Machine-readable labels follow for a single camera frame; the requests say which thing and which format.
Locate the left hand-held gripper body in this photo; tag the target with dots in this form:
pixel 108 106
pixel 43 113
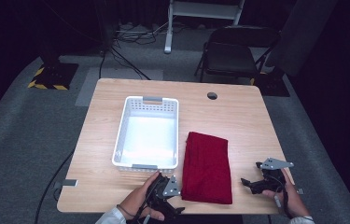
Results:
pixel 166 188

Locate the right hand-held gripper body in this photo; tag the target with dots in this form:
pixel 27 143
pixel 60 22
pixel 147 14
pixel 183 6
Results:
pixel 272 179

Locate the red cloth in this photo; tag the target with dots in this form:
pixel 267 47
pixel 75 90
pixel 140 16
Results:
pixel 207 168

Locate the white plastic basket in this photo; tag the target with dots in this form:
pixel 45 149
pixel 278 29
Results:
pixel 147 140

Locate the person's right hand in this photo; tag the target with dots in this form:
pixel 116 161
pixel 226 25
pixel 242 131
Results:
pixel 295 199

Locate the person's left hand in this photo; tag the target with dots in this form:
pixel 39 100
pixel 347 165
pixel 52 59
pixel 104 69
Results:
pixel 135 197

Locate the grey table edge clamp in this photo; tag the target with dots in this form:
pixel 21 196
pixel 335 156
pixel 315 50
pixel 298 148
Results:
pixel 69 182

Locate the black folding chair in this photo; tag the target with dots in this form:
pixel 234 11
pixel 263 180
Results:
pixel 230 56

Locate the dark grey leaning panel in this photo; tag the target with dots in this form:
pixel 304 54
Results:
pixel 300 34

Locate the white metal stand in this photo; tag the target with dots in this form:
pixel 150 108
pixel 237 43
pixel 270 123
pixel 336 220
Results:
pixel 168 34

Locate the black yellow-striped stand base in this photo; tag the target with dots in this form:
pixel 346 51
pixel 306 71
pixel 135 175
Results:
pixel 54 76

